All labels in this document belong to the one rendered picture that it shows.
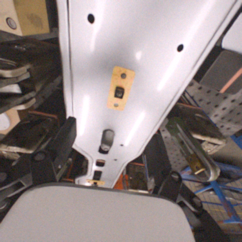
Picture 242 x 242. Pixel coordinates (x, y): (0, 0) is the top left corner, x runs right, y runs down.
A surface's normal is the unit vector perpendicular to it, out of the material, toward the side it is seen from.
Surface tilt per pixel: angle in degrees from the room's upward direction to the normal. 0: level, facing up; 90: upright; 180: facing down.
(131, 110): 0
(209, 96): 0
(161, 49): 0
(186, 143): 78
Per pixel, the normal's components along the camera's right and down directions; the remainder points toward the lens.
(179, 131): -0.96, -0.07
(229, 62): -0.04, 0.66
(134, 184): 0.25, -0.72
